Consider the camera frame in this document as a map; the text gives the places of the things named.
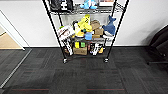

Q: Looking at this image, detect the small green pack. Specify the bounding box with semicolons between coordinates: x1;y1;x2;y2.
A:
80;41;87;49

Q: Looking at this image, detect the flat brown cardboard box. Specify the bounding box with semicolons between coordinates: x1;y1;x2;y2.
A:
73;46;88;56

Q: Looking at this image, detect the small yellow pack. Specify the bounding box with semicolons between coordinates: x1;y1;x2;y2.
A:
75;41;81;49

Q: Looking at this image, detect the black and white package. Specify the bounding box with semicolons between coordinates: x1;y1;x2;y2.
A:
89;42;101;56

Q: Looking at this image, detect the blue cup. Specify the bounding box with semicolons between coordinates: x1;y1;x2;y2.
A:
84;31;93;41

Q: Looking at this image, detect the black white red package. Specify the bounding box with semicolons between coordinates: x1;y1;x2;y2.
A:
63;40;74;56

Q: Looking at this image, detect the small orange pack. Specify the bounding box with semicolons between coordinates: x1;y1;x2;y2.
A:
98;47;105;55

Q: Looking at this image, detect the yellow plush toy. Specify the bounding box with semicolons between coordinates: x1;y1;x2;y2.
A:
73;14;94;38

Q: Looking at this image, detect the white colourful printed box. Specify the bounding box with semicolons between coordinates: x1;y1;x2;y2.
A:
57;24;76;42

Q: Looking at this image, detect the white pack with black print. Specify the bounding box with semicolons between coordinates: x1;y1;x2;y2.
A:
102;33;115;42

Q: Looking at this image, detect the blue shark plush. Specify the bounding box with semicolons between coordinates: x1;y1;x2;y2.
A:
101;14;118;37

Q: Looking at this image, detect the black Huel bag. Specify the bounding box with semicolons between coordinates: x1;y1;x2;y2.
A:
49;0;75;14

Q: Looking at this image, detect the black chair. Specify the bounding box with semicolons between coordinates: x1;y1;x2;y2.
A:
146;33;168;66

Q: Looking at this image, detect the black wire shelf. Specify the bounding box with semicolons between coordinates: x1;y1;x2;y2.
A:
41;0;130;64

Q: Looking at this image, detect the white door frame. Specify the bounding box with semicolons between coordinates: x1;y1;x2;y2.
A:
0;9;31;51

